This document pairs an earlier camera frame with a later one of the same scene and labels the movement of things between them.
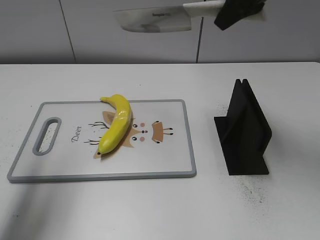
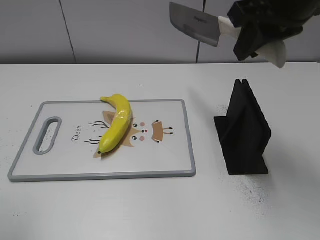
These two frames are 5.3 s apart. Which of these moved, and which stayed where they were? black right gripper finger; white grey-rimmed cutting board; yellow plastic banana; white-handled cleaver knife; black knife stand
Moved: black right gripper finger; white-handled cleaver knife
Stayed: white grey-rimmed cutting board; black knife stand; yellow plastic banana
